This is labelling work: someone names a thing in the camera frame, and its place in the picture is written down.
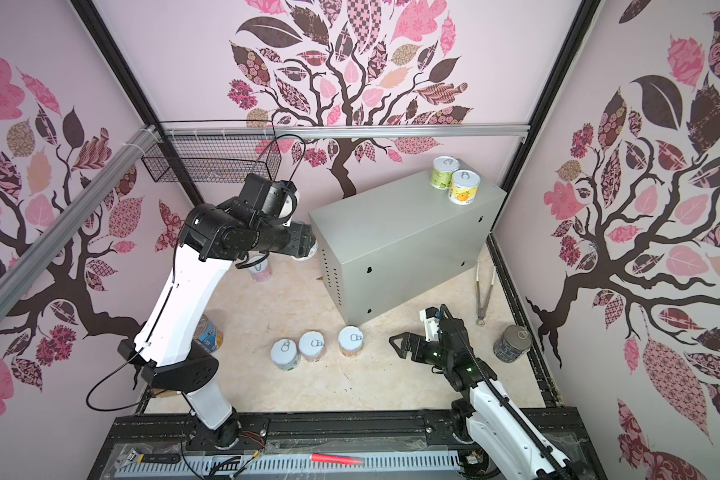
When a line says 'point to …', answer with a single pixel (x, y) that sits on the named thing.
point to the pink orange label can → (311, 345)
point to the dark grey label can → (515, 341)
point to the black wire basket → (213, 151)
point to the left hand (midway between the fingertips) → (296, 241)
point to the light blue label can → (284, 354)
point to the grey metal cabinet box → (376, 247)
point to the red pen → (332, 458)
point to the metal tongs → (482, 310)
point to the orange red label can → (350, 340)
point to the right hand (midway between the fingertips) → (401, 339)
